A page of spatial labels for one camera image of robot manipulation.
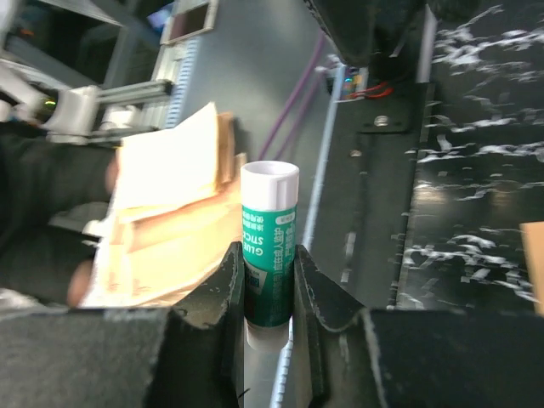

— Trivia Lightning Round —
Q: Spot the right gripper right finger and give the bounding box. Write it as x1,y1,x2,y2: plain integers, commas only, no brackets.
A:
292,245,388,407

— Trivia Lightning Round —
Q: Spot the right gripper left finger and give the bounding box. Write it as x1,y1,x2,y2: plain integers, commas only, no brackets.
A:
145,242,245,408

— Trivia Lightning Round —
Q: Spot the green white glue stick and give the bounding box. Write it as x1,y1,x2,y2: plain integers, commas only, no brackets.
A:
241,161,299,352

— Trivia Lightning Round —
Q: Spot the brown paper envelope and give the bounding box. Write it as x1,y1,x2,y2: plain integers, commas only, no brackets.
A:
520,221,544,316

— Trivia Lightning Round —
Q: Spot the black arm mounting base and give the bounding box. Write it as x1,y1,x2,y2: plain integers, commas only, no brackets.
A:
307,83,434,309

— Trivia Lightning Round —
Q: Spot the gloved human hand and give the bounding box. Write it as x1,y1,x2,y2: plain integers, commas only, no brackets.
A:
1,122,119,307

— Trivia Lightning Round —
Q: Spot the stack of spare letters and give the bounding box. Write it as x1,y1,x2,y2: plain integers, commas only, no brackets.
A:
82,103,247,308

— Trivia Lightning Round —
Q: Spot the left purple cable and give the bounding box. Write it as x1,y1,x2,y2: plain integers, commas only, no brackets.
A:
257,29,331,162

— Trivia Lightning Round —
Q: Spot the slotted cable duct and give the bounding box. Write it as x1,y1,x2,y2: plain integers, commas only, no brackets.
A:
164,37,201,128

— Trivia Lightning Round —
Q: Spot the aluminium frame equipment outside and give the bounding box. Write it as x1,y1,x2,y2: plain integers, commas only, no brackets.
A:
1,1,218,144

